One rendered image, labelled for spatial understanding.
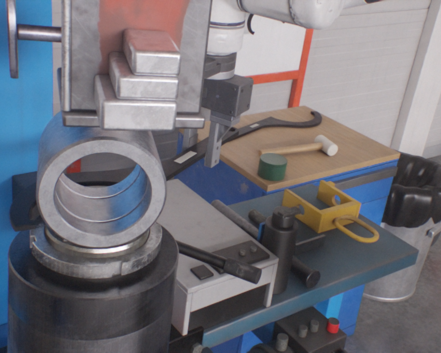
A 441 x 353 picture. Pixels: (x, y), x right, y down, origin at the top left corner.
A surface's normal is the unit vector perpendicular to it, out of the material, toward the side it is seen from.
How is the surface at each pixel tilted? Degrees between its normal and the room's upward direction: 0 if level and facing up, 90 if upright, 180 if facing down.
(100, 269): 90
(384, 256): 0
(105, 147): 90
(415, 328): 0
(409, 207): 92
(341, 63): 90
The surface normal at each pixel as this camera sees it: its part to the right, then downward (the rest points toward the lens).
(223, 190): -0.79, 0.18
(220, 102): -0.47, 0.33
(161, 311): 0.87, 0.31
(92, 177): 0.12, -0.89
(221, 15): 0.11, 0.46
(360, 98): 0.59, 0.41
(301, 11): -0.49, 0.62
